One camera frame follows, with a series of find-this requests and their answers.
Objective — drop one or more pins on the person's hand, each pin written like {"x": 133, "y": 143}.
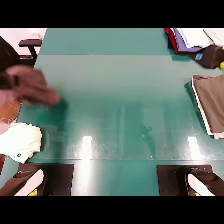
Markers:
{"x": 33, "y": 85}

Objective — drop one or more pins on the orange garment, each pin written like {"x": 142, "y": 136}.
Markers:
{"x": 8, "y": 111}

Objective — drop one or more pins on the white garment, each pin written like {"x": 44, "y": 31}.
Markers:
{"x": 203, "y": 116}
{"x": 195, "y": 36}
{"x": 20, "y": 141}

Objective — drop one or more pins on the red garment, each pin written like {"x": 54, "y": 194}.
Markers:
{"x": 171, "y": 40}

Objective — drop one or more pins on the dark brown garment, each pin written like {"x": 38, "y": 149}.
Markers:
{"x": 211, "y": 56}

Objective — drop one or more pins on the cream garment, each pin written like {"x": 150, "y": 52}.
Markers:
{"x": 216, "y": 35}

